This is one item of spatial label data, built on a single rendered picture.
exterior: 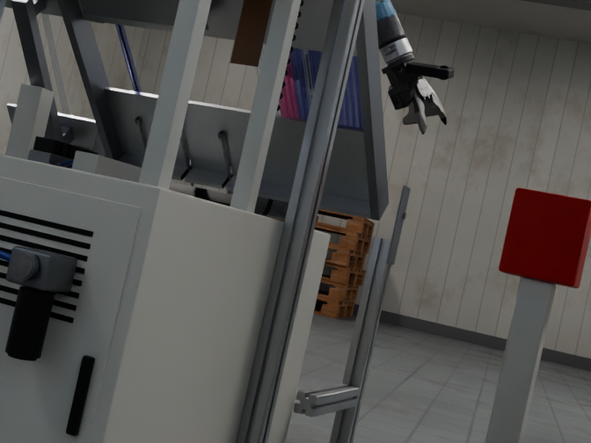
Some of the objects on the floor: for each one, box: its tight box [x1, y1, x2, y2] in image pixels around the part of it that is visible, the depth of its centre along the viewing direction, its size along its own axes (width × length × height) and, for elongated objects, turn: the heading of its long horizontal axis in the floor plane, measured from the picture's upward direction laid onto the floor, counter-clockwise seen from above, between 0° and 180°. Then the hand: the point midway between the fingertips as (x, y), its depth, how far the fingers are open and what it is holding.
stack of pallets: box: [260, 209, 375, 319], centre depth 938 cm, size 139×95×99 cm
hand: (437, 128), depth 239 cm, fingers open, 14 cm apart
